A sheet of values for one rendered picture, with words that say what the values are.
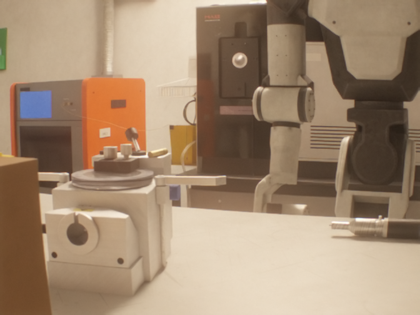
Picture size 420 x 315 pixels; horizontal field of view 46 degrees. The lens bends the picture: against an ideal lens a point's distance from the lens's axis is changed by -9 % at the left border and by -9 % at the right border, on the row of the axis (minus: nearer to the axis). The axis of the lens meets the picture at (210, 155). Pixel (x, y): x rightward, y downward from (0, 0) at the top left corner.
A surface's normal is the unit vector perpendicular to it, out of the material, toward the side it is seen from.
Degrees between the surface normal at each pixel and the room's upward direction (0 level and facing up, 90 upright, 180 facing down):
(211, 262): 0
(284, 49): 90
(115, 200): 90
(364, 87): 135
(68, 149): 90
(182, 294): 0
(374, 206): 80
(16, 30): 90
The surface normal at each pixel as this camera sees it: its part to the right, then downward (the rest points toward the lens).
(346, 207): -0.37, -0.30
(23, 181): 0.92, 0.04
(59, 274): -0.14, 0.12
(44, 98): -0.36, 0.11
